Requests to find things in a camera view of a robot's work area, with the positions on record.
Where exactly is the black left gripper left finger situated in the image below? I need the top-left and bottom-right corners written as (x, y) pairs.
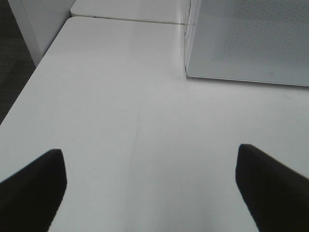
top-left (0, 149), bottom-right (67, 232)

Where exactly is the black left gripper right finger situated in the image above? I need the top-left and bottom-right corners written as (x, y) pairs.
top-left (235, 144), bottom-right (309, 232)

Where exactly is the white microwave door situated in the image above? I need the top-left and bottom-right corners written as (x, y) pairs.
top-left (187, 0), bottom-right (309, 86)

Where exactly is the white cabinet beside table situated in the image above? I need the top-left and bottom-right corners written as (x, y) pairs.
top-left (8, 0), bottom-right (74, 66)

